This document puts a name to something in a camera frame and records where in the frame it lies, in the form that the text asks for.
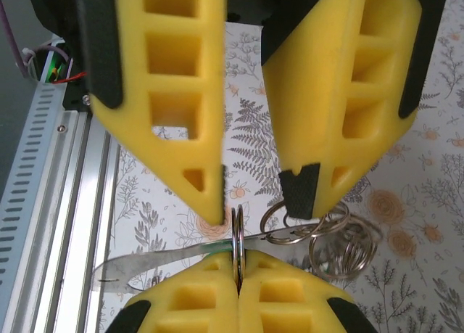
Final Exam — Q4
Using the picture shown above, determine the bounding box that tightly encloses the silver split ring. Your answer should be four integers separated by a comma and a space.
230, 204, 248, 294
336, 216, 384, 276
284, 202, 352, 245
259, 201, 293, 245
308, 234, 363, 280

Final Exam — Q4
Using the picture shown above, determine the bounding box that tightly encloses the small wired controller box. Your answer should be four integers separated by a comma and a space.
34, 44, 88, 86

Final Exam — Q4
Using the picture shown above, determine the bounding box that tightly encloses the aluminium front mounting rail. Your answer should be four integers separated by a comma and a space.
7, 110, 123, 333

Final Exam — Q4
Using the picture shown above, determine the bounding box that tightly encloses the slotted grey cable duct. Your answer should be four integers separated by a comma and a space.
0, 81, 70, 294

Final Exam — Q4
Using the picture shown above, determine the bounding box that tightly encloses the green key tag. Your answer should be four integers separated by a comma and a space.
201, 240, 235, 257

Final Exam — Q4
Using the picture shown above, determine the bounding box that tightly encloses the transparent plastic bag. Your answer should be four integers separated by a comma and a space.
92, 226, 329, 295

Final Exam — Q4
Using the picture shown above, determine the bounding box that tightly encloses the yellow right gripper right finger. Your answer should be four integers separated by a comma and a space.
238, 248, 378, 333

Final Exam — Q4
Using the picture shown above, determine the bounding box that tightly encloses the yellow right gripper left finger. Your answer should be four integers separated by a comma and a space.
104, 254, 241, 333

